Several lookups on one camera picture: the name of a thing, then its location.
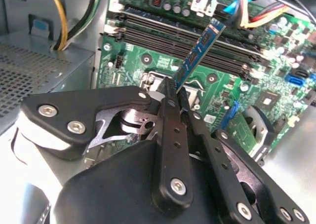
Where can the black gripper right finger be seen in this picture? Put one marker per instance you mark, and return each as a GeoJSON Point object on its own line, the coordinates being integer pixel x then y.
{"type": "Point", "coordinates": [217, 157]}

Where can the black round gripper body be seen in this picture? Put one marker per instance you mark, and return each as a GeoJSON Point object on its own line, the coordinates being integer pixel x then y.
{"type": "Point", "coordinates": [111, 197]}

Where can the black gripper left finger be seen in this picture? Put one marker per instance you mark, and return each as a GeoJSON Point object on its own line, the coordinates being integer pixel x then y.
{"type": "Point", "coordinates": [111, 98]}

